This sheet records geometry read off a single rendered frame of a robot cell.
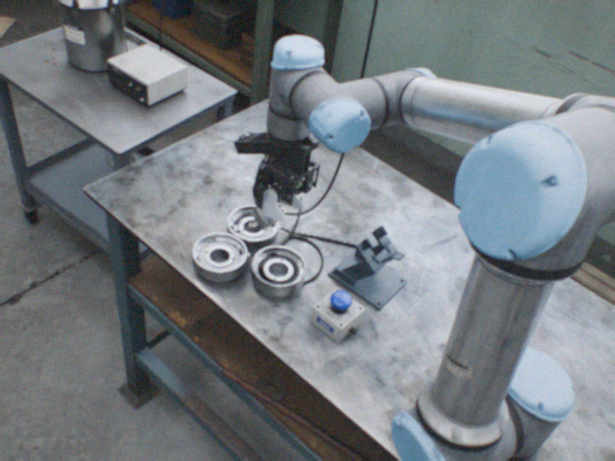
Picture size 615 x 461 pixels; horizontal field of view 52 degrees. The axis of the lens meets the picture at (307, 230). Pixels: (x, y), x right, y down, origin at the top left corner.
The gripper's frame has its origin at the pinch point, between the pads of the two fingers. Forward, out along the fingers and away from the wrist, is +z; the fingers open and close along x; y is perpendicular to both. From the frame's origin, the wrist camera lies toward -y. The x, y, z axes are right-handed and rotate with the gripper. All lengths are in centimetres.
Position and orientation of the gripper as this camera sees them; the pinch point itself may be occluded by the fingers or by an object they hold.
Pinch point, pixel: (269, 211)
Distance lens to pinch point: 118.6
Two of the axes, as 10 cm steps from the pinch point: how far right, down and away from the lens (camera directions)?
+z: -1.3, 7.1, 6.9
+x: 6.3, -4.8, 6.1
